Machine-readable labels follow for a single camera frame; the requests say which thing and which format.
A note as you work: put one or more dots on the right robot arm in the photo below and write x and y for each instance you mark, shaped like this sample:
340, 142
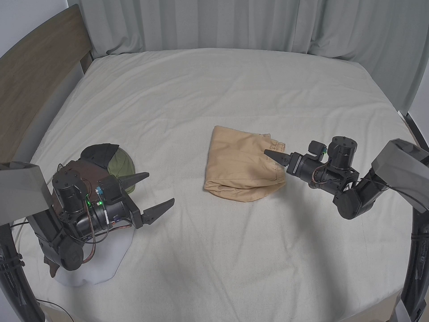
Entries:
342, 153

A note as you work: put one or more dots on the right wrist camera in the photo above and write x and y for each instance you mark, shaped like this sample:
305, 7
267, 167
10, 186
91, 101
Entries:
316, 149

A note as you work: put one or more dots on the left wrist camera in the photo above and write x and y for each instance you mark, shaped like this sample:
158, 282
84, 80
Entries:
110, 190

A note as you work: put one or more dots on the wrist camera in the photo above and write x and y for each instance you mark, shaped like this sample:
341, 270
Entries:
110, 190
316, 149

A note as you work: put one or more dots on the khaki shorts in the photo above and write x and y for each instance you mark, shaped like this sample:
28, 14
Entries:
238, 166

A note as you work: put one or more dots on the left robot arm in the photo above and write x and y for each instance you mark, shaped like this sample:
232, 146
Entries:
67, 190

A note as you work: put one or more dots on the bed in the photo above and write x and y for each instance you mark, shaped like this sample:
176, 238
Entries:
234, 96

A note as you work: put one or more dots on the green garment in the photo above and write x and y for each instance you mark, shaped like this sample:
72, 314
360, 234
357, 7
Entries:
122, 163

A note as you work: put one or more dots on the brown garment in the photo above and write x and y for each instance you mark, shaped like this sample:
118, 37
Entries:
95, 171

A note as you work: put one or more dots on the white garment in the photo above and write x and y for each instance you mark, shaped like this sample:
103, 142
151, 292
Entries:
107, 263

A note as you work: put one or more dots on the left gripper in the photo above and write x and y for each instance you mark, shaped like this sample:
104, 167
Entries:
114, 216

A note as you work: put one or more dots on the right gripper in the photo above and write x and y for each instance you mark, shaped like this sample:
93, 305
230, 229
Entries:
303, 168

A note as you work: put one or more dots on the pale green curtain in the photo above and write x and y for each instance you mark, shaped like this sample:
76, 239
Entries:
201, 12

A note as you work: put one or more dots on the black garment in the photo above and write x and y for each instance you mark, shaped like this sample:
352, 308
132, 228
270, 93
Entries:
99, 154

